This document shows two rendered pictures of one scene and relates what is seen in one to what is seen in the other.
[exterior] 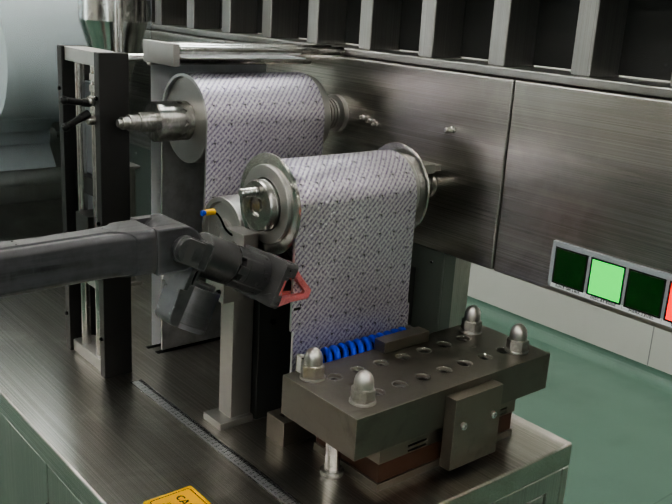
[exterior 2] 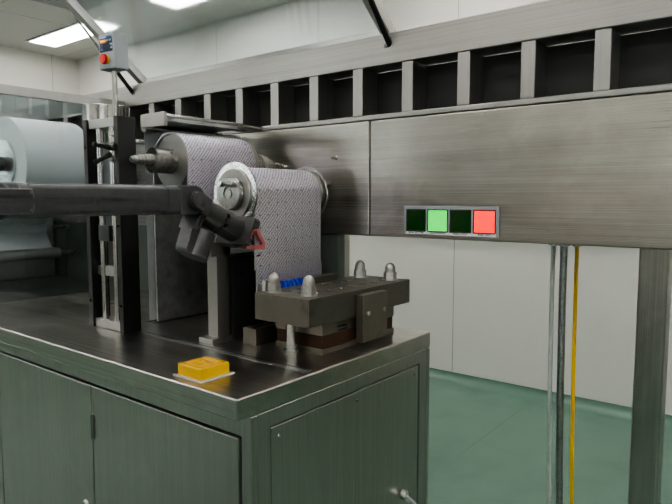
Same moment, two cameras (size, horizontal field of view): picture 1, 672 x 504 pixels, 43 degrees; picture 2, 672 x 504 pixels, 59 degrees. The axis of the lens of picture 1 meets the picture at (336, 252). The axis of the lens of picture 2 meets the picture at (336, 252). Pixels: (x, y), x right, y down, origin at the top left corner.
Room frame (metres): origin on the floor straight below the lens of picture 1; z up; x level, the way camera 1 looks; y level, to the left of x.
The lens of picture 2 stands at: (-0.23, 0.14, 1.24)
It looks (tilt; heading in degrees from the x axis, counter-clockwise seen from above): 5 degrees down; 349
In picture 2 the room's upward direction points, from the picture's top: straight up
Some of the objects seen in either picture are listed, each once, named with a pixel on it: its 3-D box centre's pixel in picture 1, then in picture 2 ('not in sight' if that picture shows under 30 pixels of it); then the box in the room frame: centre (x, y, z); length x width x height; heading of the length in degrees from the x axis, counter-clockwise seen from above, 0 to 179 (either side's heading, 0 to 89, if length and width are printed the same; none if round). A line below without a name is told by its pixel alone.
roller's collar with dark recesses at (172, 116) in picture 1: (169, 120); (161, 160); (1.37, 0.28, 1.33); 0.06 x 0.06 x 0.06; 41
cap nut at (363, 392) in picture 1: (363, 386); (308, 285); (1.03, -0.05, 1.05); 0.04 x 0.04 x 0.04
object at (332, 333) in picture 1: (351, 343); (290, 283); (1.23, -0.03, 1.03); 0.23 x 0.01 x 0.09; 131
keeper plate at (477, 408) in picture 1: (472, 425); (373, 315); (1.11, -0.21, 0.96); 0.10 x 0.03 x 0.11; 131
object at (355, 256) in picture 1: (355, 259); (289, 228); (1.23, -0.03, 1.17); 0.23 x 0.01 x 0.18; 131
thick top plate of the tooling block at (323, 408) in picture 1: (421, 381); (338, 297); (1.17, -0.14, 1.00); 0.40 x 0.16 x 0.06; 131
